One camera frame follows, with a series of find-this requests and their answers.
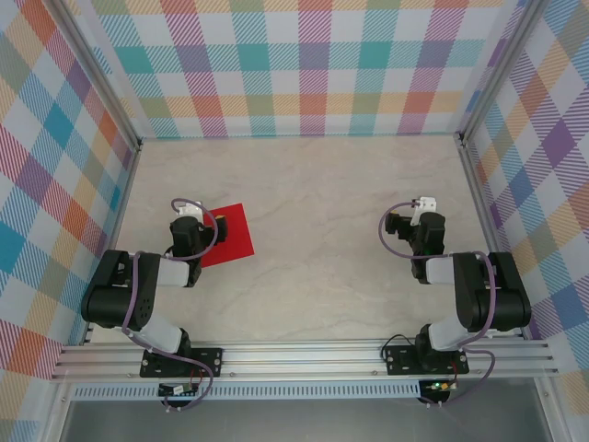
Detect red cloth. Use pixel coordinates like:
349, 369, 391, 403
201, 203, 256, 269

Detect small black circuit board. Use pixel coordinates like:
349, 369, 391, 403
158, 384, 199, 397

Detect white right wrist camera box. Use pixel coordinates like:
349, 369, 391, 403
410, 196, 437, 227

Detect aluminium table side rail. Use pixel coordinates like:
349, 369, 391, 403
457, 135, 530, 340
80, 142, 144, 346

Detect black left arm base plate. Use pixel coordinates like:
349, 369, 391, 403
140, 347, 224, 378

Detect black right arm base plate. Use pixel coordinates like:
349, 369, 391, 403
384, 344, 469, 377

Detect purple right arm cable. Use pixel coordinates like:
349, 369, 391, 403
377, 198, 497, 409

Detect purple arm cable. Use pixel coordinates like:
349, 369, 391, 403
121, 197, 220, 413
377, 198, 497, 409

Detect long aluminium mounting rail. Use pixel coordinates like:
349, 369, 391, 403
50, 339, 560, 381

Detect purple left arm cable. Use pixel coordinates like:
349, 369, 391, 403
121, 197, 220, 413

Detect aluminium frame post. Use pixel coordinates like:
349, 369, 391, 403
45, 0, 144, 153
455, 0, 553, 148

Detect perforated grey cable tray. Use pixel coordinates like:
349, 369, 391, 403
73, 381, 422, 401

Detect aluminium frame leg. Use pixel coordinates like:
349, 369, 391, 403
43, 379, 75, 442
536, 375, 565, 442

